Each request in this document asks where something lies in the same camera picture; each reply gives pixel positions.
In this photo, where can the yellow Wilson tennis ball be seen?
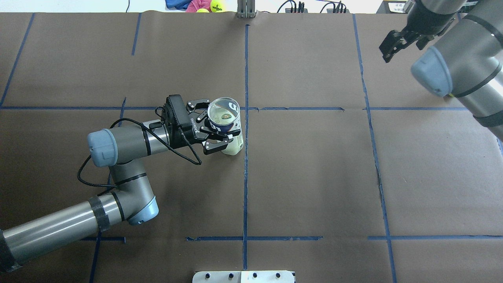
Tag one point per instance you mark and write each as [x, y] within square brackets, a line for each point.
[218, 6]

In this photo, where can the aluminium frame post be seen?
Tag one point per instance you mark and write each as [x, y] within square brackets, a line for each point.
[246, 9]

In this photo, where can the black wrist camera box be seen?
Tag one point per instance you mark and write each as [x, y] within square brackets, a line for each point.
[174, 104]

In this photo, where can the black cable plug cluster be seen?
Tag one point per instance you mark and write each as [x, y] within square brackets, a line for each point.
[334, 7]
[292, 7]

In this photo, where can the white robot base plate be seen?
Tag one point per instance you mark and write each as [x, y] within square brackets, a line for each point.
[245, 276]

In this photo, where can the clear Wilson tennis ball can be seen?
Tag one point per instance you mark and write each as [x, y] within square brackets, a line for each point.
[224, 116]

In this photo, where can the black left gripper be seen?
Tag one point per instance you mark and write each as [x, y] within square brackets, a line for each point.
[188, 131]

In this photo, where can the brown paper table cover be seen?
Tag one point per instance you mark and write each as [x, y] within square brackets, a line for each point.
[352, 172]

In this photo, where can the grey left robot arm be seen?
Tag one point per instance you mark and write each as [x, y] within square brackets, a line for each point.
[115, 163]

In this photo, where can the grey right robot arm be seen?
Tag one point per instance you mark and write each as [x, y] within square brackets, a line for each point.
[459, 61]

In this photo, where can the blue cloth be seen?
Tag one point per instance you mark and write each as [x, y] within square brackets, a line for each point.
[177, 4]

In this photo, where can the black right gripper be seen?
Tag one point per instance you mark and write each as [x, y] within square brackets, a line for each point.
[417, 30]

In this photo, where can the pink cloth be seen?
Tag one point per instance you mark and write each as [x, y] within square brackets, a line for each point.
[198, 4]

